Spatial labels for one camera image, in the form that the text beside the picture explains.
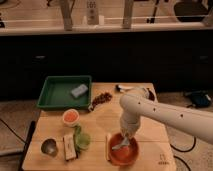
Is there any dark brown bowl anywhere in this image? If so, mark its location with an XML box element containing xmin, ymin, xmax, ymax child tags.
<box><xmin>147</xmin><ymin>89</ymin><xmax>155</xmax><ymax>101</ymax></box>

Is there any green plastic tray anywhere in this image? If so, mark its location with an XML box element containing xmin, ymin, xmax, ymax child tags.
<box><xmin>37</xmin><ymin>75</ymin><xmax>92</xmax><ymax>111</ymax></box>

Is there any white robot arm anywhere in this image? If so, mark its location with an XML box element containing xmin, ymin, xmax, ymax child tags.
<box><xmin>120</xmin><ymin>87</ymin><xmax>213</xmax><ymax>144</ymax></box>

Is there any wooden stick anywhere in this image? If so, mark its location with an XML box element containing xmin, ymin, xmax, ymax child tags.
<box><xmin>105</xmin><ymin>133</ymin><xmax>111</xmax><ymax>161</ymax></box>

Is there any dark blue bag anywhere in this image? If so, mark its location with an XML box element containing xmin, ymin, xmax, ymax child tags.
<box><xmin>185</xmin><ymin>91</ymin><xmax>212</xmax><ymax>108</ymax></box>

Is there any grey blue sponge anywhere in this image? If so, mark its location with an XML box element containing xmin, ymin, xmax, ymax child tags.
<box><xmin>70</xmin><ymin>84</ymin><xmax>88</xmax><ymax>98</ymax></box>

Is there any metal cup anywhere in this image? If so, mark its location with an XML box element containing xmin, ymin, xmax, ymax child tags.
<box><xmin>41</xmin><ymin>139</ymin><xmax>58</xmax><ymax>157</ymax></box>

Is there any brown white rectangular block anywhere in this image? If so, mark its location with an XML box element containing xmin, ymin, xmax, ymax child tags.
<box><xmin>63</xmin><ymin>134</ymin><xmax>77</xmax><ymax>161</ymax></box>

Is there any black cable right floor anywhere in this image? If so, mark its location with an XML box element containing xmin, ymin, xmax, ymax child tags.
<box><xmin>169</xmin><ymin>103</ymin><xmax>201</xmax><ymax>171</ymax></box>

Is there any black cable floor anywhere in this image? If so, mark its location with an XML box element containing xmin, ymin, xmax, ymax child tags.
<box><xmin>0</xmin><ymin>118</ymin><xmax>28</xmax><ymax>145</ymax></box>
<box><xmin>169</xmin><ymin>103</ymin><xmax>201</xmax><ymax>171</ymax></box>

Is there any red bowl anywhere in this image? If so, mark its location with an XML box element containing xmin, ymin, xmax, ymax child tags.
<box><xmin>108</xmin><ymin>133</ymin><xmax>139</xmax><ymax>166</ymax></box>

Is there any black cable left floor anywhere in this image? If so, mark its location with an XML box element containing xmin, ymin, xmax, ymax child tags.
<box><xmin>0</xmin><ymin>118</ymin><xmax>28</xmax><ymax>145</ymax></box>

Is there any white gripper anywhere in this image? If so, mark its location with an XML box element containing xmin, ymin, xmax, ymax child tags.
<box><xmin>120</xmin><ymin>122</ymin><xmax>140</xmax><ymax>139</ymax></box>

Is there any white cup orange inside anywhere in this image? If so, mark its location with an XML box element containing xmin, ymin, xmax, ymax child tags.
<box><xmin>62</xmin><ymin>109</ymin><xmax>79</xmax><ymax>127</ymax></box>

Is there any green cup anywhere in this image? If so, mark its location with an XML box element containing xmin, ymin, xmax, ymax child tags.
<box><xmin>74</xmin><ymin>125</ymin><xmax>91</xmax><ymax>150</ymax></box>

